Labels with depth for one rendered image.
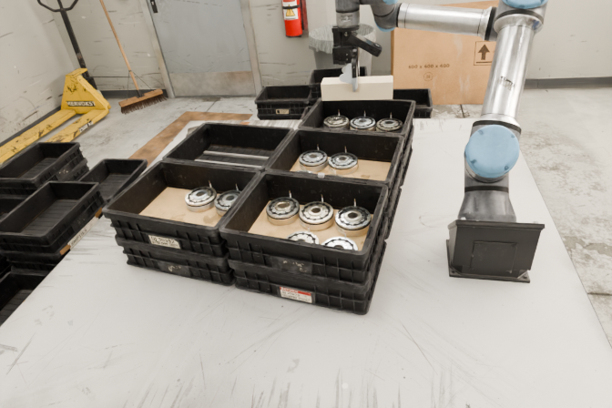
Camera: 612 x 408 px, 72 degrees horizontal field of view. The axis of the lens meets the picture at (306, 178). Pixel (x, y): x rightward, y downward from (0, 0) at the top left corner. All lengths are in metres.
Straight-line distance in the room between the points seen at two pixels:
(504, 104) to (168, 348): 1.05
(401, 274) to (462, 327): 0.22
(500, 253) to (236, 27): 3.54
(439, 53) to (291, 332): 3.17
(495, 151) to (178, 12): 3.80
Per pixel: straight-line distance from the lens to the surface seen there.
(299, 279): 1.13
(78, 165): 2.78
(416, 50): 3.94
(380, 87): 1.45
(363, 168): 1.48
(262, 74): 4.41
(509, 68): 1.19
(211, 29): 4.42
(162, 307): 1.33
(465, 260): 1.25
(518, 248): 1.24
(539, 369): 1.16
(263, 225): 1.28
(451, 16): 1.41
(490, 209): 1.20
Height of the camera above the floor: 1.62
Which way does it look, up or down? 33 degrees down
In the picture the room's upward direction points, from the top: 7 degrees counter-clockwise
